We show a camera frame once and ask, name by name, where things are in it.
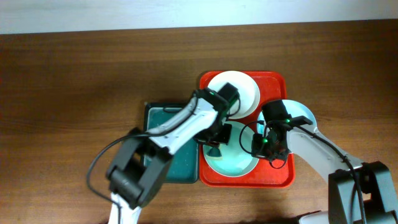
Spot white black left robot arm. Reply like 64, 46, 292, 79
106, 84, 239, 223

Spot white plate with green stain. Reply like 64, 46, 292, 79
208, 71, 261, 119

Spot red plastic tray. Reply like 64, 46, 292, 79
199, 71, 295, 189

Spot yellow green sponge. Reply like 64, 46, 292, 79
206, 147, 222, 160

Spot pale green plate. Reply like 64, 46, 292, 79
203, 121, 259, 177

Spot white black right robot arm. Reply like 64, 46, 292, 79
251, 115, 397, 224

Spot light blue plate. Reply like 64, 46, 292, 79
254, 99, 318, 156

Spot dark green water tray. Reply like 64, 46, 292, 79
144, 103, 199, 184

